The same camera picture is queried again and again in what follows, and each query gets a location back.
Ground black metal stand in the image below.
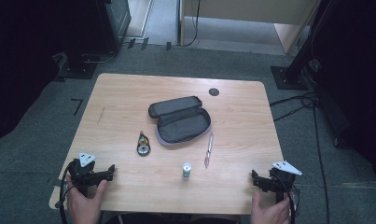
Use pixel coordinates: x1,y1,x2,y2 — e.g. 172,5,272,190
271,0,336,91

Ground right hand-held gripper cable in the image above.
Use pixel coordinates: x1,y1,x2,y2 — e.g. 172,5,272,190
273,174,301,224

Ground silver pen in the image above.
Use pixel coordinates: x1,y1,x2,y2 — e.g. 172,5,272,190
203,132,215,169

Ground light wooden partition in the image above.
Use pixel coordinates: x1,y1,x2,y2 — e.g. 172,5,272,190
179,0,321,56

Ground black cabinet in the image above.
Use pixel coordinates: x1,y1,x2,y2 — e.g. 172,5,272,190
63,0,132,56

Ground black stand base plate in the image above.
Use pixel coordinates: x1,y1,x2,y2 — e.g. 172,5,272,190
56,60,98,80

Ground person's right hand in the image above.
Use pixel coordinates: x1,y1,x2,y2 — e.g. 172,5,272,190
249,191,292,224

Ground long black floor cable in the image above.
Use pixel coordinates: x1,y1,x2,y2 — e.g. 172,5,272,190
311,102,331,224

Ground dark grey pencil case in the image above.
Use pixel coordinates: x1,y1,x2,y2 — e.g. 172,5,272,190
147,95,213,147

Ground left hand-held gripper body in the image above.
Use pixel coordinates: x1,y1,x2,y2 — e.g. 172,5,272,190
67,151,100,198

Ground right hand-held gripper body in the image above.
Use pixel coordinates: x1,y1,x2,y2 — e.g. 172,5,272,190
268,160,303,203

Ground dark curtain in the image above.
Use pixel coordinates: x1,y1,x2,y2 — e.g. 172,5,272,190
313,0,376,191
0,0,66,146

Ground person's left hand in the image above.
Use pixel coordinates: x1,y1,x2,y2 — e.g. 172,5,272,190
65,179,109,224

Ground black looped floor cables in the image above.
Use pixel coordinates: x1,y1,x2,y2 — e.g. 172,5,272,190
269,91,319,122

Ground grey tape piece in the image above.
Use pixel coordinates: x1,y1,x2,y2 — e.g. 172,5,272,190
47,176,64,188

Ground white green glue stick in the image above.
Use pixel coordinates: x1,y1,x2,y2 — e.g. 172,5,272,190
181,161,193,181

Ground left hand-held gripper cable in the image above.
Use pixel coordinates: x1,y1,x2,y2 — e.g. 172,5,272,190
58,160,77,224

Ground black hanging cable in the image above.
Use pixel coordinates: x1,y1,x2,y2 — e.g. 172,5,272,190
183,0,202,48

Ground hand-held gripper cable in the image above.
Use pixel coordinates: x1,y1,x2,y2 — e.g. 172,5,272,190
58,160,77,224
273,174,301,224

